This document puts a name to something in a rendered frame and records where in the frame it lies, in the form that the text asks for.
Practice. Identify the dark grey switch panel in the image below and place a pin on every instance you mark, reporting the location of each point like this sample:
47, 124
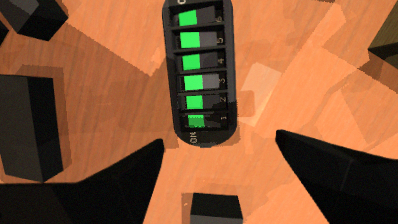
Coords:
201, 67

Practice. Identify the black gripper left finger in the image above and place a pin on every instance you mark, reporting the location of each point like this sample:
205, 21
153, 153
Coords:
118, 194

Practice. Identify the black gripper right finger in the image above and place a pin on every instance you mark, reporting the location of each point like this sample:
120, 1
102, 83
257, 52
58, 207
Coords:
348, 186

